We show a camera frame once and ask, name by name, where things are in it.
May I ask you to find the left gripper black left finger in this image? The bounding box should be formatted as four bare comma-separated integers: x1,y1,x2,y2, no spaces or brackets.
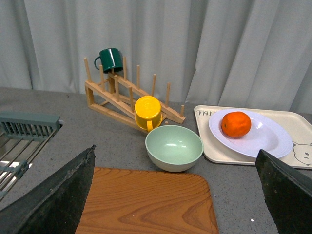
0,145,95,234

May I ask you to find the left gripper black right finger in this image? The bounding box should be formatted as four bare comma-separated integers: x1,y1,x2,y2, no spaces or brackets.
255,149,312,234

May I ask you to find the white round plate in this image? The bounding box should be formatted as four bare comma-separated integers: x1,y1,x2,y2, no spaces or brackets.
209,109,293,158

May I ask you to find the orange fruit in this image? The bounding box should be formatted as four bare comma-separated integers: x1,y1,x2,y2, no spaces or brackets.
221,111,252,138

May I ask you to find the wooden serving tray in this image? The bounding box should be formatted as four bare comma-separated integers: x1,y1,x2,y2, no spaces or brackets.
76,167,219,234

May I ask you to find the beige bear tray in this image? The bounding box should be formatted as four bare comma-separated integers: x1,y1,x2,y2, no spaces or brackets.
194,105,312,170

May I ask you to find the green dish drainer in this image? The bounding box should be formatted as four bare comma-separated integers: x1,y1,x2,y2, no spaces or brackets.
0,111,62,200

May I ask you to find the wooden dish rack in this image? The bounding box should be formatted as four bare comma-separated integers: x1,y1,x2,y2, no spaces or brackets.
84,57,185,133

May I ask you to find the green bowl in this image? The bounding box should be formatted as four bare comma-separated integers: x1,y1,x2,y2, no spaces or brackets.
145,125,203,172

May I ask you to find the yellow mug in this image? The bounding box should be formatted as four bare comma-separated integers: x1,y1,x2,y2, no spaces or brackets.
135,96,162,132

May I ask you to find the dark green mug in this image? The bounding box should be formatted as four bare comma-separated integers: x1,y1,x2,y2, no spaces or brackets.
94,48,123,74

